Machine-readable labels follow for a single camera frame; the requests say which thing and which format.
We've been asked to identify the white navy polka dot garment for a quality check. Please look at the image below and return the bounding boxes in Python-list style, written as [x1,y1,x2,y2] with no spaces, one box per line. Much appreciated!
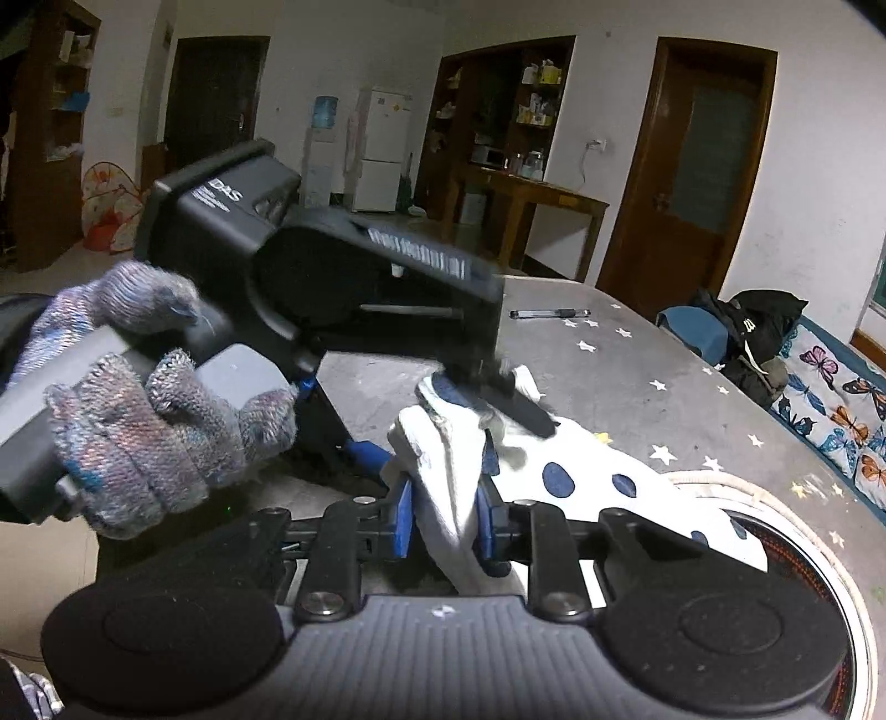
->
[389,373,767,595]

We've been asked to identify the left hand knitted glove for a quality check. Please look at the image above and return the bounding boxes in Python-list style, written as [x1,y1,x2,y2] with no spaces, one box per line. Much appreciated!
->
[8,261,297,540]

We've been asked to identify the black pen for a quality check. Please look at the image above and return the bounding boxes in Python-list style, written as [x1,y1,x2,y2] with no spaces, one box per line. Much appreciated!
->
[509,307,590,321]

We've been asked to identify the water dispenser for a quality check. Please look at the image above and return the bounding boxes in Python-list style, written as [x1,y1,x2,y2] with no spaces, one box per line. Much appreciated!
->
[300,96,338,208]

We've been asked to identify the white refrigerator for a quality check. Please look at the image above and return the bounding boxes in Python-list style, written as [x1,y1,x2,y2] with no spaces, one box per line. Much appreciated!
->
[344,87,411,213]

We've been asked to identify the orange mesh laundry basket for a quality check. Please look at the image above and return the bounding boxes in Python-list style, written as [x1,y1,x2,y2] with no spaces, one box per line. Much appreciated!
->
[81,161,147,255]

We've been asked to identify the brown wooden side table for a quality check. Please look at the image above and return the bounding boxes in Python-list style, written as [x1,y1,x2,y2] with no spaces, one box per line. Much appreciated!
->
[441,162,608,282]

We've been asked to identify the round induction hob in table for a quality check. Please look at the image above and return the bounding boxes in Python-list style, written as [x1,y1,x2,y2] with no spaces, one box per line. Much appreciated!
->
[667,471,884,718]

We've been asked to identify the black bag on sofa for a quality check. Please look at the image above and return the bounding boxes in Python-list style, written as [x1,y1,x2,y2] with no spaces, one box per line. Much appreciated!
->
[691,290,808,409]

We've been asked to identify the dark wooden shelf unit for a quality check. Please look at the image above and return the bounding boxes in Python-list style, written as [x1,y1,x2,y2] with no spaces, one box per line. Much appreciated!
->
[413,36,575,220]

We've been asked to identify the brown wooden door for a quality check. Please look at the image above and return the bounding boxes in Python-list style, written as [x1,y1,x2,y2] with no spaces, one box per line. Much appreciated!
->
[596,38,778,320]

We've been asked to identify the butterfly print cushion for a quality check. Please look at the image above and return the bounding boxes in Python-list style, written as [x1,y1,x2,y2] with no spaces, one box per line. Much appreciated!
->
[770,318,884,508]

